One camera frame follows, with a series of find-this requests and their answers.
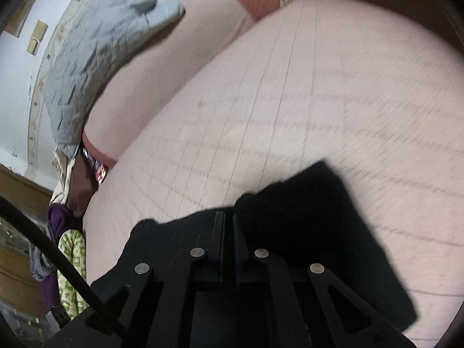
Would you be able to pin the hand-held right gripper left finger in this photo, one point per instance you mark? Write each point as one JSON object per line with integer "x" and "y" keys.
{"x": 218, "y": 246}

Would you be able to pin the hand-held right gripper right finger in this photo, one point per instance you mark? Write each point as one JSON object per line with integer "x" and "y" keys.
{"x": 236, "y": 257}

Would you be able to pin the black pants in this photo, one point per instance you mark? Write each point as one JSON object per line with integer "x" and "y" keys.
{"x": 308, "y": 206}

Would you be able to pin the colourful printed packet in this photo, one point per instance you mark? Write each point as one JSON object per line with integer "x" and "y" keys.
{"x": 98, "y": 170}

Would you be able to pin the green patterned cloth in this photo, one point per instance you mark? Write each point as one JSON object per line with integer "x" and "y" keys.
{"x": 72, "y": 253}

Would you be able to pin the brown cloth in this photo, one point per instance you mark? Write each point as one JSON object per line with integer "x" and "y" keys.
{"x": 81, "y": 188}

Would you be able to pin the purple cloth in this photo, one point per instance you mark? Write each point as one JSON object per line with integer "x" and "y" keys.
{"x": 58, "y": 221}

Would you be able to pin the pink quilted sofa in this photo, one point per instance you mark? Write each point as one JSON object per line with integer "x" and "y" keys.
{"x": 290, "y": 98}

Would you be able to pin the pink bolster cushion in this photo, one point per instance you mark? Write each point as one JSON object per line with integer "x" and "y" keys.
{"x": 163, "y": 79}

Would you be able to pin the grey crumpled cloth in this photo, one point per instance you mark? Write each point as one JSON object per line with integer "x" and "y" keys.
{"x": 40, "y": 261}

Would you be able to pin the grey quilted blanket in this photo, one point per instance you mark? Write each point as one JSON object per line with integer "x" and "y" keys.
{"x": 94, "y": 50}

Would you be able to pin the yellowed wall switch plate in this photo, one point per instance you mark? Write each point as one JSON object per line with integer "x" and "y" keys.
{"x": 33, "y": 46}
{"x": 40, "y": 29}

